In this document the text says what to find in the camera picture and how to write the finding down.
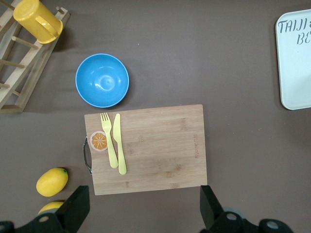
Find wooden cutting board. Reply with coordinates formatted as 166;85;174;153
81;104;208;196

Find dried orange slice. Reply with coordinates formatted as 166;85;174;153
89;130;108;152

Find blue bowl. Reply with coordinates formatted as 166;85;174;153
75;53;130;108

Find yellow plastic fork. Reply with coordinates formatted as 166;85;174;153
100;112;119;169

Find wooden peg drying rack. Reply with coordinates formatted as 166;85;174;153
0;0;71;114

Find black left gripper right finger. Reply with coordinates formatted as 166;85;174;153
199;185;294;233

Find cream tray with bear print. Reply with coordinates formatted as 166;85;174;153
275;9;311;111

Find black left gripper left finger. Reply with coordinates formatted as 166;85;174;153
16;185;91;233

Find yellow mug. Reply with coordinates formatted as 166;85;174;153
13;0;64;45

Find yellow plastic knife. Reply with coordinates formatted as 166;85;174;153
112;113;128;175

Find yellow lemon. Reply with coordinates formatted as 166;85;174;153
35;167;69;198
37;200;65;216

